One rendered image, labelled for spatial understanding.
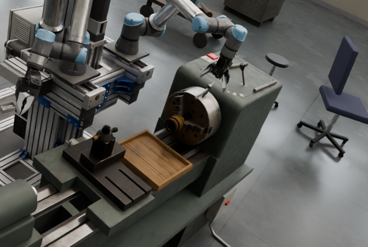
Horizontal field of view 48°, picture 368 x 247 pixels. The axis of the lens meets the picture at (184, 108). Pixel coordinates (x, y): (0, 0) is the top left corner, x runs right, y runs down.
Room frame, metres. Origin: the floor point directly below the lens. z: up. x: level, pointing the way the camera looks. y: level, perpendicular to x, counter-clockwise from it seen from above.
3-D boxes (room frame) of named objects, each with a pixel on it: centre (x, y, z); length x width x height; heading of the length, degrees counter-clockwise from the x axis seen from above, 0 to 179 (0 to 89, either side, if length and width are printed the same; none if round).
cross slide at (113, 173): (1.51, 0.24, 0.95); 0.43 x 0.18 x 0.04; 63
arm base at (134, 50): (2.41, 0.48, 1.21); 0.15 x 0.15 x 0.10
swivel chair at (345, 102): (4.40, -1.65, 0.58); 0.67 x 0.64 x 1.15; 74
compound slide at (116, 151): (1.56, 0.29, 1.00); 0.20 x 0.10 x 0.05; 153
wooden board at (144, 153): (1.81, 0.07, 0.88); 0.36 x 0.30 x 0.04; 63
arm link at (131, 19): (2.41, 0.47, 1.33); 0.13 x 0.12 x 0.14; 131
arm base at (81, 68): (1.94, 0.64, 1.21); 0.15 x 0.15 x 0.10
